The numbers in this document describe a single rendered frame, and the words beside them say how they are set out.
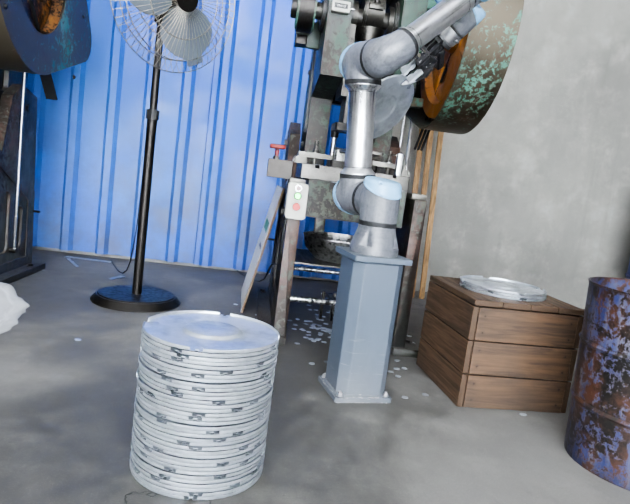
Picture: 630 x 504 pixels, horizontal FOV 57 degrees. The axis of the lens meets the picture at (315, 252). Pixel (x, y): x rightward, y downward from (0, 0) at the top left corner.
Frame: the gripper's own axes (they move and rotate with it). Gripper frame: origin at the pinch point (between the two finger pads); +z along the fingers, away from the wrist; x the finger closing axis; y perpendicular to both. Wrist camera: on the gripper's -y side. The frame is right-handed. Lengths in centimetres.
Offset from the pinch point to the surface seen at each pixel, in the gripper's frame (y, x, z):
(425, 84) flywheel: -60, -19, 4
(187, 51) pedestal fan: 16, -72, 62
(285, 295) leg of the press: 17, 40, 80
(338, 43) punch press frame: -1.8, -32.2, 11.8
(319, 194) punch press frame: 7, 14, 50
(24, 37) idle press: 70, -87, 89
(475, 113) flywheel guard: -29.7, 17.4, -9.4
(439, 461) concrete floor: 62, 112, 36
